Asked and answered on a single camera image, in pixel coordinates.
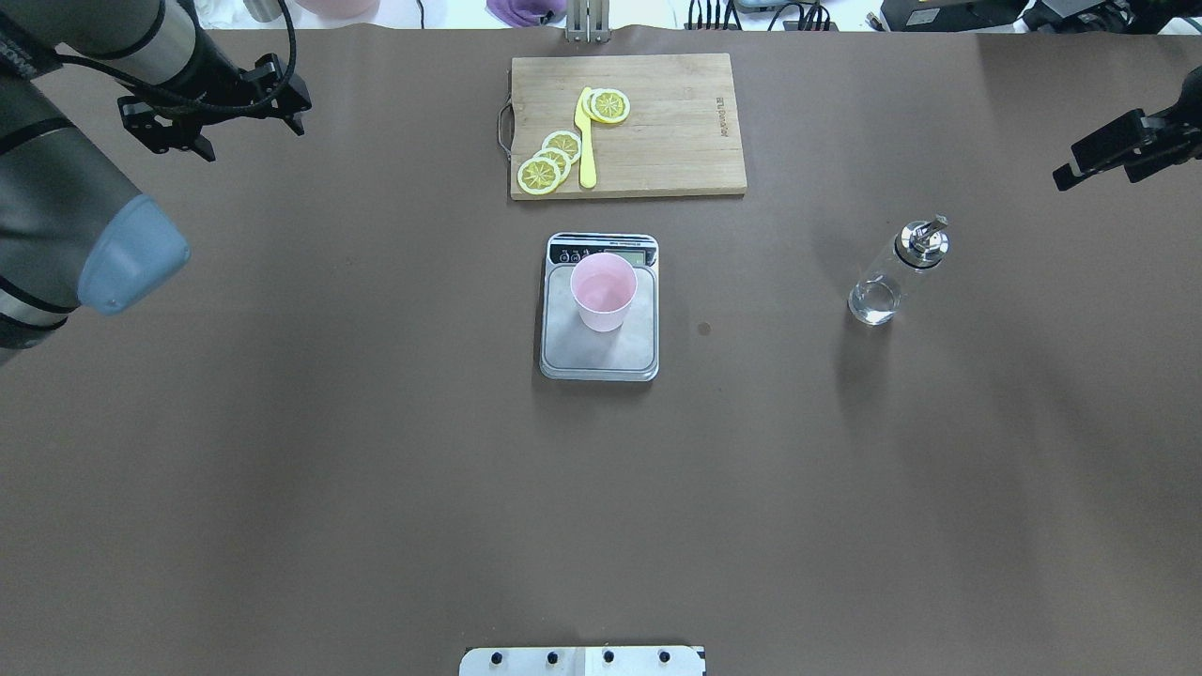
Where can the pink plastic cup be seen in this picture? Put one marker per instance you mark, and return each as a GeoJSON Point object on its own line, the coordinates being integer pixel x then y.
{"type": "Point", "coordinates": [604, 286]}

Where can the glass sauce bottle steel spout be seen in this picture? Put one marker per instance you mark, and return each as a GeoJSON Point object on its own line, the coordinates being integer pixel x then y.
{"type": "Point", "coordinates": [895, 273]}

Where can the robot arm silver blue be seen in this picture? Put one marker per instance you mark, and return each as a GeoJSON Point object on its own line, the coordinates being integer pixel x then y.
{"type": "Point", "coordinates": [76, 230]}

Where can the silver digital kitchen scale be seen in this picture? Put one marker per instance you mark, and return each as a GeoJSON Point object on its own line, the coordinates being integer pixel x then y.
{"type": "Point", "coordinates": [569, 349]}

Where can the yellow plastic knife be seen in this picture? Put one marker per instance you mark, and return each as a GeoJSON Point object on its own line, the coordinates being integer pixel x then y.
{"type": "Point", "coordinates": [587, 175]}

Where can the lemon slice far right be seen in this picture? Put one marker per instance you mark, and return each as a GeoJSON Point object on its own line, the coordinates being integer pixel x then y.
{"type": "Point", "coordinates": [537, 177]}

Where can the lemon slice middle stack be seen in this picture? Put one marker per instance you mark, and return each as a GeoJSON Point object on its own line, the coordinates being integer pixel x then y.
{"type": "Point", "coordinates": [561, 160]}

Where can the lemon slice stack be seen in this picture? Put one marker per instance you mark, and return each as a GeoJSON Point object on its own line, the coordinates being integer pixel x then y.
{"type": "Point", "coordinates": [561, 160]}
{"type": "Point", "coordinates": [567, 141]}

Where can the lemon slice lower stack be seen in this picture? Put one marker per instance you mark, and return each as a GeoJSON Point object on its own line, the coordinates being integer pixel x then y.
{"type": "Point", "coordinates": [567, 141]}

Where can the bamboo cutting board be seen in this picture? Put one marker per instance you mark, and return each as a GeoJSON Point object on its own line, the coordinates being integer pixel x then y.
{"type": "Point", "coordinates": [682, 137]}

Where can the lemon slice front pair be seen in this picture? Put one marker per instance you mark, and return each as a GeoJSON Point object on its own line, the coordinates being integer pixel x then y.
{"type": "Point", "coordinates": [607, 106]}

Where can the purple cloth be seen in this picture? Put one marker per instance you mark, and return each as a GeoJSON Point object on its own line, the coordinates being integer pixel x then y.
{"type": "Point", "coordinates": [526, 13]}

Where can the black power strip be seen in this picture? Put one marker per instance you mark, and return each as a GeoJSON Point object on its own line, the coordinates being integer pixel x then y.
{"type": "Point", "coordinates": [789, 16]}

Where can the pink bowl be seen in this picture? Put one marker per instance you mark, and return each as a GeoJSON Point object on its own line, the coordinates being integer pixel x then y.
{"type": "Point", "coordinates": [338, 9]}

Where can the aluminium frame post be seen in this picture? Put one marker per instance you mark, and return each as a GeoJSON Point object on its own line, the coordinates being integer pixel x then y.
{"type": "Point", "coordinates": [587, 21]}

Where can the white pedestal column base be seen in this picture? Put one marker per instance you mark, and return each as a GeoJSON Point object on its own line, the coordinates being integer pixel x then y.
{"type": "Point", "coordinates": [585, 660]}

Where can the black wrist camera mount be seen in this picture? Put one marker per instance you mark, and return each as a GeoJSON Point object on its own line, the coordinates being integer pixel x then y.
{"type": "Point", "coordinates": [1139, 143]}
{"type": "Point", "coordinates": [164, 120]}

